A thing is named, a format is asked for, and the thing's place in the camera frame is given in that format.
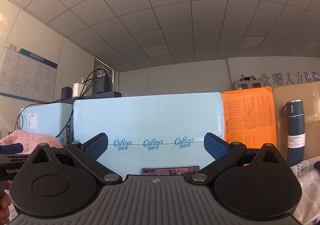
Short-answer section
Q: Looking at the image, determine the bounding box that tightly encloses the white power strip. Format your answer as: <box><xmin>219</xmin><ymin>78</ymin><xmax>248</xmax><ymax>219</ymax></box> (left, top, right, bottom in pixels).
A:
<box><xmin>72</xmin><ymin>83</ymin><xmax>84</xmax><ymax>98</ymax></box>

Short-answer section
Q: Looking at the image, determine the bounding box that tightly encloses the dark blue thermos bottle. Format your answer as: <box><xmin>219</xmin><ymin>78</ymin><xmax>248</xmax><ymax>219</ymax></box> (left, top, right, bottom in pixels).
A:
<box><xmin>281</xmin><ymin>99</ymin><xmax>305</xmax><ymax>167</ymax></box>

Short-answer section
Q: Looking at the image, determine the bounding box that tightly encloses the grey cartoon print bedsheet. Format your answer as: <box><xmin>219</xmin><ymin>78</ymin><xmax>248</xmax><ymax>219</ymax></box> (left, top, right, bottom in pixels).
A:
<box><xmin>291</xmin><ymin>156</ymin><xmax>320</xmax><ymax>224</ymax></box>

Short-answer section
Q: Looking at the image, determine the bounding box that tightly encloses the pink knitted cloth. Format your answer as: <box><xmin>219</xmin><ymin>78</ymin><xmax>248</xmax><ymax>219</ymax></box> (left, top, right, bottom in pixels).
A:
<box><xmin>1</xmin><ymin>130</ymin><xmax>63</xmax><ymax>148</ymax></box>

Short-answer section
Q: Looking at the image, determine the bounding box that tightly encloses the person's hand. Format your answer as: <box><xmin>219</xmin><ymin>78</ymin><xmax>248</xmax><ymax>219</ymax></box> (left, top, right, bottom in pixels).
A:
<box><xmin>0</xmin><ymin>181</ymin><xmax>11</xmax><ymax>224</ymax></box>

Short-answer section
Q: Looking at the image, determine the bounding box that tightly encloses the brown cardboard box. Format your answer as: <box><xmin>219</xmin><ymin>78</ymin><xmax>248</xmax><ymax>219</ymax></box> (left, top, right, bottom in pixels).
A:
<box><xmin>272</xmin><ymin>82</ymin><xmax>320</xmax><ymax>160</ymax></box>

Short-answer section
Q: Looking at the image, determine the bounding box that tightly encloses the orange printed box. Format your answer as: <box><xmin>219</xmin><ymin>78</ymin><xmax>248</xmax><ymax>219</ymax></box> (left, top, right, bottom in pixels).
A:
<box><xmin>222</xmin><ymin>87</ymin><xmax>277</xmax><ymax>148</ymax></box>

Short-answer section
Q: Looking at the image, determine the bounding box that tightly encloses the wall information poster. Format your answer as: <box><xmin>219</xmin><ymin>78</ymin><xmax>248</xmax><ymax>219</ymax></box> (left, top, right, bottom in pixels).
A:
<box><xmin>0</xmin><ymin>42</ymin><xmax>57</xmax><ymax>102</ymax></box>

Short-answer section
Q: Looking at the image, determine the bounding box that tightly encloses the black box device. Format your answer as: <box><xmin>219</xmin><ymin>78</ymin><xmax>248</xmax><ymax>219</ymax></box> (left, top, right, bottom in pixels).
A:
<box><xmin>96</xmin><ymin>73</ymin><xmax>112</xmax><ymax>94</ymax></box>

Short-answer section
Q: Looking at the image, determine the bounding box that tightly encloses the large light blue box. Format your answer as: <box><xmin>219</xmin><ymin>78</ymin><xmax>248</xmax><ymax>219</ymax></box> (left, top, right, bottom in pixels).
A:
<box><xmin>73</xmin><ymin>92</ymin><xmax>224</xmax><ymax>177</ymax></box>

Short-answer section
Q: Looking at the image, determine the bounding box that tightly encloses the grey metal cabinet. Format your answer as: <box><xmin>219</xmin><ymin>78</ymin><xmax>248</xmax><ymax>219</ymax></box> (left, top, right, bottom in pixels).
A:
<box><xmin>232</xmin><ymin>75</ymin><xmax>263</xmax><ymax>90</ymax></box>

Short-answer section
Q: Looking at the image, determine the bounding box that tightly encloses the small light blue box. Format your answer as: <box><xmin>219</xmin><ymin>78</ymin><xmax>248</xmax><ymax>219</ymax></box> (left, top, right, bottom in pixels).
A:
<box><xmin>20</xmin><ymin>103</ymin><xmax>74</xmax><ymax>146</ymax></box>

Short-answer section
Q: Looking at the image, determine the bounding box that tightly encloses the black power adapter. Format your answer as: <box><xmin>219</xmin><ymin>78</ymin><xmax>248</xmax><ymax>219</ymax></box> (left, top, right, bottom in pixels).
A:
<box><xmin>61</xmin><ymin>87</ymin><xmax>72</xmax><ymax>100</ymax></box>

